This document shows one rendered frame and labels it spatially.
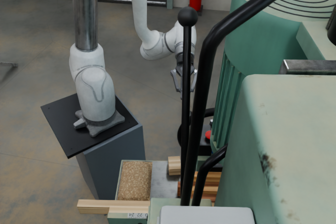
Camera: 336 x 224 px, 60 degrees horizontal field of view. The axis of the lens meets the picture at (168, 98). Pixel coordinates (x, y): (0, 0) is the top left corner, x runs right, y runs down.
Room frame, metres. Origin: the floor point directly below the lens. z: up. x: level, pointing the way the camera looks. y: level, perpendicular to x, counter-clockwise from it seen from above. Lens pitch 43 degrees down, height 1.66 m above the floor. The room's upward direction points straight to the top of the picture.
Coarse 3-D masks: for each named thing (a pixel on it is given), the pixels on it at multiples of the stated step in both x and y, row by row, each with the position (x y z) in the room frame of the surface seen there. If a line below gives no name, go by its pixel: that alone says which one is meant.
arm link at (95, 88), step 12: (84, 72) 0.97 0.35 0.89; (96, 72) 0.98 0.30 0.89; (84, 84) 0.92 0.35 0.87; (96, 84) 0.92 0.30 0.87; (108, 84) 0.95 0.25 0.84; (84, 96) 0.90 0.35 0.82; (96, 96) 0.90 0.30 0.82; (108, 96) 0.93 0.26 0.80; (84, 108) 0.90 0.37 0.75; (96, 108) 0.89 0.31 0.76; (108, 108) 0.92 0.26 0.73; (96, 120) 0.89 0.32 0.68
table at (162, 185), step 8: (128, 160) 0.52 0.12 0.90; (136, 160) 0.52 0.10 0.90; (144, 160) 0.52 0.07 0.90; (152, 160) 0.52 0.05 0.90; (160, 160) 0.52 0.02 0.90; (120, 168) 0.50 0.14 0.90; (152, 168) 0.50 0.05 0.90; (160, 168) 0.50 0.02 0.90; (120, 176) 0.47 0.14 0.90; (152, 176) 0.47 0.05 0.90; (160, 176) 0.47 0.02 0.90; (168, 176) 0.47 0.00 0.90; (176, 176) 0.47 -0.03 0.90; (152, 184) 0.44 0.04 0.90; (160, 184) 0.44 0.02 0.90; (168, 184) 0.44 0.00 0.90; (176, 184) 0.44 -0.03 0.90; (152, 192) 0.42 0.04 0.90; (160, 192) 0.42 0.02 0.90; (168, 192) 0.42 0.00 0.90; (176, 192) 0.42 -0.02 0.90
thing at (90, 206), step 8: (80, 200) 0.37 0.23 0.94; (88, 200) 0.37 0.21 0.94; (96, 200) 0.37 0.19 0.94; (104, 200) 0.37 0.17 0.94; (112, 200) 0.37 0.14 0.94; (120, 200) 0.37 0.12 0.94; (128, 200) 0.37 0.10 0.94; (136, 200) 0.37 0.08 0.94; (80, 208) 0.36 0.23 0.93; (88, 208) 0.36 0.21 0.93; (96, 208) 0.35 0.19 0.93; (104, 208) 0.35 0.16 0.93
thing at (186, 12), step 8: (184, 8) 0.45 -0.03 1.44; (192, 8) 0.45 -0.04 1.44; (184, 16) 0.44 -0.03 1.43; (192, 16) 0.44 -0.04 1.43; (184, 24) 0.44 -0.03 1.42; (192, 24) 0.44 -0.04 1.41; (184, 32) 0.43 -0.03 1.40; (184, 40) 0.42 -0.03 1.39; (184, 48) 0.42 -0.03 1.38; (184, 56) 0.41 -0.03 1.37; (184, 64) 0.40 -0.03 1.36; (184, 72) 0.39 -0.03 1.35; (184, 80) 0.38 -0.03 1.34; (184, 88) 0.37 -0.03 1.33; (184, 96) 0.37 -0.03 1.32; (184, 104) 0.36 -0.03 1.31; (184, 112) 0.35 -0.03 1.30; (184, 120) 0.34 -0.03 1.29; (184, 128) 0.33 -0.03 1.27; (184, 136) 0.32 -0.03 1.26; (184, 144) 0.31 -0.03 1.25; (184, 152) 0.30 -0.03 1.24; (184, 160) 0.30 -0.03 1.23; (184, 168) 0.29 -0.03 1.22
